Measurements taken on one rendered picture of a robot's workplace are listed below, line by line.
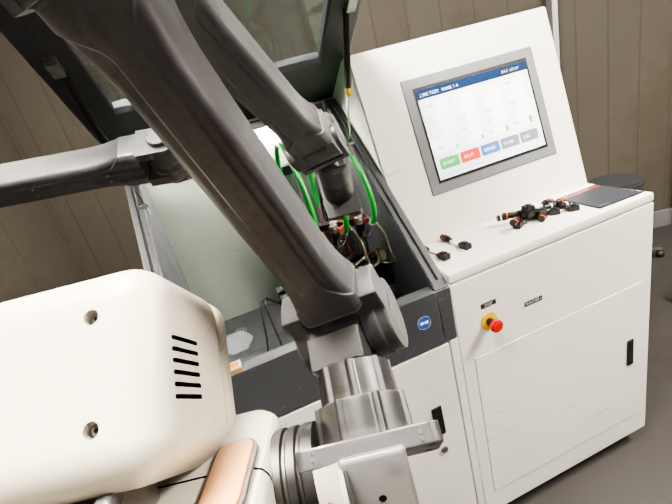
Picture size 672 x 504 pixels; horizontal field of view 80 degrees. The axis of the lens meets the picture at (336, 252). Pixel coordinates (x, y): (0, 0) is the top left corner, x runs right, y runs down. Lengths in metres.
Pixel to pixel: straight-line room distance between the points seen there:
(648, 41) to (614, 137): 0.58
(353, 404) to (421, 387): 0.83
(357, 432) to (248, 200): 0.20
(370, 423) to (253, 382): 0.66
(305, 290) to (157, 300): 0.12
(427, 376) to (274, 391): 0.42
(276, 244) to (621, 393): 1.56
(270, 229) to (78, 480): 0.20
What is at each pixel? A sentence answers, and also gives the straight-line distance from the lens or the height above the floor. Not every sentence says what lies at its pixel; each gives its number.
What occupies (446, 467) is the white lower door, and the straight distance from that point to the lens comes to 1.42.
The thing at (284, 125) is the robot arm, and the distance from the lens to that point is 0.53.
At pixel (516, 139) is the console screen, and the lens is 1.45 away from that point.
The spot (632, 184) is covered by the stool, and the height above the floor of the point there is 0.55.
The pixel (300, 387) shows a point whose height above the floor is 0.85.
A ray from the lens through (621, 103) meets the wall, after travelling 3.36.
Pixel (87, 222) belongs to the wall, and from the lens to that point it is 3.20.
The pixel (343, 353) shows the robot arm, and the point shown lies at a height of 1.25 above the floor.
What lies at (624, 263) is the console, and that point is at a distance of 1.49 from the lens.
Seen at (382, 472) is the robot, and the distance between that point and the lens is 0.33.
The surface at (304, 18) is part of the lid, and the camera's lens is 1.15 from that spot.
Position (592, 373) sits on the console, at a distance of 1.60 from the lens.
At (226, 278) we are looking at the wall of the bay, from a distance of 1.45.
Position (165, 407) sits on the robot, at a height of 1.31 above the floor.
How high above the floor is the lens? 1.47
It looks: 21 degrees down
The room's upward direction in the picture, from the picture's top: 15 degrees counter-clockwise
